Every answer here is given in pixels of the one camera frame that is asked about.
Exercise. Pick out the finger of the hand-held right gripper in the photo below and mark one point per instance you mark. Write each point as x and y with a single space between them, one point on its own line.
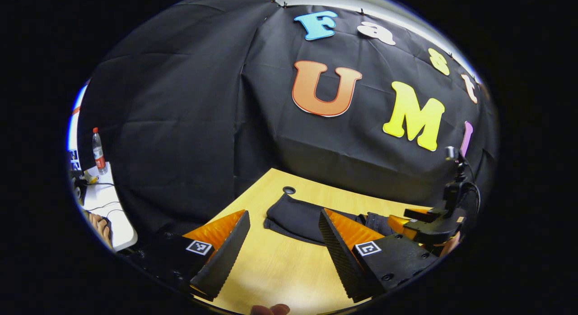
420 214
399 224

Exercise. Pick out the black backdrop cloth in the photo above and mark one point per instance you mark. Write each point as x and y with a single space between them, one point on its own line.
203 103

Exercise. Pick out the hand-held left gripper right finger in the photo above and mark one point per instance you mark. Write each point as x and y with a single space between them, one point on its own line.
338 256

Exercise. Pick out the black jeans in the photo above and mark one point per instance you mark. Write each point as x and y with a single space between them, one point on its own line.
293 218

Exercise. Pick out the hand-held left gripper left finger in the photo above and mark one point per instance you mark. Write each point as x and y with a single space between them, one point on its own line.
228 256

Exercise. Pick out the plastic water bottle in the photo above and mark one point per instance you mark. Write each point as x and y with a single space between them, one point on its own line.
99 155

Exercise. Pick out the white side desk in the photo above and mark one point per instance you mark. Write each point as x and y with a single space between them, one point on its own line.
113 215

